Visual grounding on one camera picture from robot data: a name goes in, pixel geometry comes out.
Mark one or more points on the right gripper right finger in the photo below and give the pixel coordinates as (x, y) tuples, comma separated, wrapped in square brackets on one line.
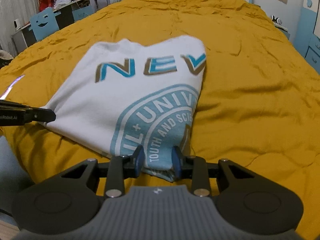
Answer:
[(193, 168)]

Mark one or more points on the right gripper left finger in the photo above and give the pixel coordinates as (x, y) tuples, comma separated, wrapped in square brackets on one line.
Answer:
[(121, 168)]

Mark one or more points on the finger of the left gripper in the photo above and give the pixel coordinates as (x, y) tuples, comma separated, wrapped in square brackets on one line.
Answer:
[(39, 115)]

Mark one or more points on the white Nevada sweatshirt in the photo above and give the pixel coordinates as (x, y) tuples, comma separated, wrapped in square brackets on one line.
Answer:
[(123, 95)]

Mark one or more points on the clothes pile on floor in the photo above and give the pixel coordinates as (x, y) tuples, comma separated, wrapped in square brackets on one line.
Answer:
[(5, 58)]

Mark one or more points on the blue smiley face chair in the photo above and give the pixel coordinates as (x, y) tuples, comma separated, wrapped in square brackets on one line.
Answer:
[(44, 24)]

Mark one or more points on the mustard yellow bed quilt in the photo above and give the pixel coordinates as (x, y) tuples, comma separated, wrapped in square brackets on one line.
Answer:
[(259, 104)]

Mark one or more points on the dark desk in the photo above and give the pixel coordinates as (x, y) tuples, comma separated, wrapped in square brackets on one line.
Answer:
[(65, 16)]

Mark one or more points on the red bag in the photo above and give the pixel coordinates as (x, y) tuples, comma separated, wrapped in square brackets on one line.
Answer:
[(43, 4)]

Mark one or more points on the blue nightstand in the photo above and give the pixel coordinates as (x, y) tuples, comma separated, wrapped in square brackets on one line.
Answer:
[(283, 29)]

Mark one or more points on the black white plush toy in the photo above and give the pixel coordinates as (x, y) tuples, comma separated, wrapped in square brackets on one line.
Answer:
[(276, 20)]

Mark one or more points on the blue white wardrobe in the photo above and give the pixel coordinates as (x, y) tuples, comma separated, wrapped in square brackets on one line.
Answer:
[(306, 41)]

